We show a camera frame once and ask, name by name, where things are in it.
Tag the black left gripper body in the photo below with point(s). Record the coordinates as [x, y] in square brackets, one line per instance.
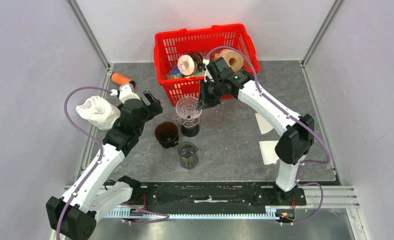
[146, 117]

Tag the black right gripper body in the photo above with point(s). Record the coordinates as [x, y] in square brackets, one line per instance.
[217, 83]

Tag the clear glass coffee dripper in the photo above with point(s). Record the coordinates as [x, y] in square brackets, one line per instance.
[187, 109]

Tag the white paper coffee filter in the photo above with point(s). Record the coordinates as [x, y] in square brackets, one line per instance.
[264, 126]
[268, 151]

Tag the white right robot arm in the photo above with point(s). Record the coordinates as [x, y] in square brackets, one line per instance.
[294, 130]

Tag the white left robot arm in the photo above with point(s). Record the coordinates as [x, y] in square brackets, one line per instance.
[76, 213]

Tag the brown plastic coffee dripper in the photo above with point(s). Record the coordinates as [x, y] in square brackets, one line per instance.
[167, 134]

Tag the red and black coffee server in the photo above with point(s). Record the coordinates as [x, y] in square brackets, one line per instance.
[190, 126]

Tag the beige tape roll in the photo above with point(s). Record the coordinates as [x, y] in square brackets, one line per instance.
[232, 58]

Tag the white crumpled plastic bag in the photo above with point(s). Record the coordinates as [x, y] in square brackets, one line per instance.
[99, 112]

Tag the blue small box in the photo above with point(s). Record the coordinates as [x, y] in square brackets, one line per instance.
[174, 73]

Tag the orange cylindrical bottle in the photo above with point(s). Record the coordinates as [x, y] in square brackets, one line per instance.
[121, 80]

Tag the small glass measuring beaker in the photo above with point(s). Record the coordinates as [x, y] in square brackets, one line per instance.
[188, 157]

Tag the red plastic shopping basket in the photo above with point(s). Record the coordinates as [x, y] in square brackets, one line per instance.
[170, 45]

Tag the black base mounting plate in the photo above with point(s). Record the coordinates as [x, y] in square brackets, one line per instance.
[249, 197]

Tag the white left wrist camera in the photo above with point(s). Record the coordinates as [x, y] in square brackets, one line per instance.
[125, 92]

